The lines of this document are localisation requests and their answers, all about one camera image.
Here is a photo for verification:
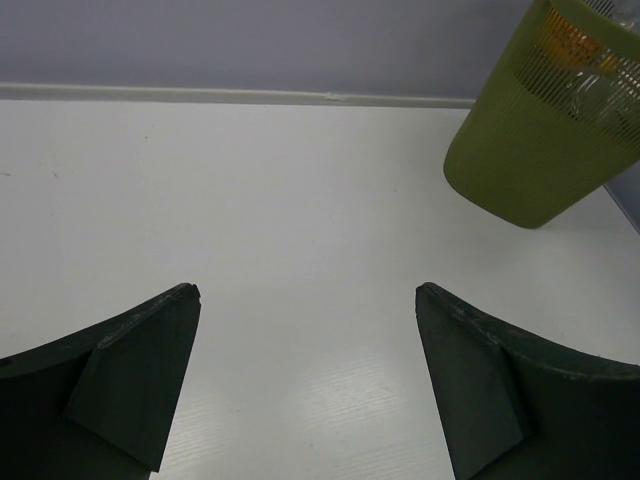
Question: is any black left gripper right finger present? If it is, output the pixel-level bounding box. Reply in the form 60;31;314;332
415;283;639;479

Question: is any green mesh waste bin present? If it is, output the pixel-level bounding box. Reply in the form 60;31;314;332
443;1;639;229

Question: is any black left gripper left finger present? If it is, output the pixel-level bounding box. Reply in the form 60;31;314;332
1;283;201;479

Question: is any orange juice bottle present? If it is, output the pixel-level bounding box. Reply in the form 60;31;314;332
540;10;621;75

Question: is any clear bottle white cap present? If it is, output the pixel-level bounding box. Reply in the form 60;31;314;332
569;46;639;130

